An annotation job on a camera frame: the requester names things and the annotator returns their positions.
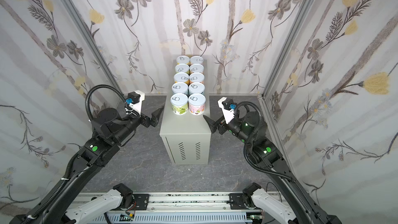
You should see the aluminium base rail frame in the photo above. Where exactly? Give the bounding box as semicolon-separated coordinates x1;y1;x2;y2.
58;191;321;224

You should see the green label can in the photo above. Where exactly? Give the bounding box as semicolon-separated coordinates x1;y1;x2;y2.
175;64;190;75
170;93;188;116

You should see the light blue can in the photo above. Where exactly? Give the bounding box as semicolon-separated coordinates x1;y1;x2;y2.
189;83;205;95
172;82;189;95

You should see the grey metal cabinet box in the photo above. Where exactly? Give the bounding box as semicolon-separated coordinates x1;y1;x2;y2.
160;78;211;165

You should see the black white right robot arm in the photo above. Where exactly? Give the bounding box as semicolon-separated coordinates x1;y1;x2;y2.
204;111;341;224

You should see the yellow label can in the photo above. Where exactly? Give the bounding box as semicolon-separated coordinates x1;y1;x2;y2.
176;56;190;65

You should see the black corrugated left cable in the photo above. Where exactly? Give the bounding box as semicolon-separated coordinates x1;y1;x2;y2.
18;177;70;224

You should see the white can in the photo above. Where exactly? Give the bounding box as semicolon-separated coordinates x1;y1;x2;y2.
188;93;206;115

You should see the brown label can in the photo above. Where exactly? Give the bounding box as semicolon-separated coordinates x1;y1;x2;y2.
189;64;204;74

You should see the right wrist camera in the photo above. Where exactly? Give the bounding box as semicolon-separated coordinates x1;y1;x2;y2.
218;97;236;124

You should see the pink label can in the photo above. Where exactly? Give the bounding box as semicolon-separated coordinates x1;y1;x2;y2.
190;56;204;65

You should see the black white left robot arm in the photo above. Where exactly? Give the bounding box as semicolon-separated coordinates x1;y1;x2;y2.
11;106;164;224

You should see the white slotted cable duct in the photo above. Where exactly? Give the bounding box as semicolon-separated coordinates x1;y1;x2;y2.
108;213;253;224

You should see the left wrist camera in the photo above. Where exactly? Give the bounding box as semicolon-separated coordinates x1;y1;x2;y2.
124;90;145;118

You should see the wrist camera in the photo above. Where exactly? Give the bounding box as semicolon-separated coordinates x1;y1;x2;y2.
218;97;236;124
124;90;145;118

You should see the orange label can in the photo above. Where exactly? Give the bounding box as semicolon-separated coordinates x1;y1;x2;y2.
174;72;190;85

